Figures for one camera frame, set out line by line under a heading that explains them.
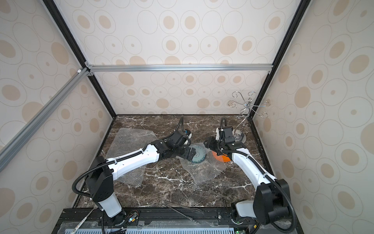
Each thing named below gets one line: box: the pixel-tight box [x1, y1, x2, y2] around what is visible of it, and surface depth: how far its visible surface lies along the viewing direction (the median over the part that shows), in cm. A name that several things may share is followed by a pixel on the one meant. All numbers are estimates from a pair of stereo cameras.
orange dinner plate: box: [211, 150, 231, 163], surface depth 91 cm
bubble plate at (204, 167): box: [176, 142, 227, 184], surface depth 92 cm
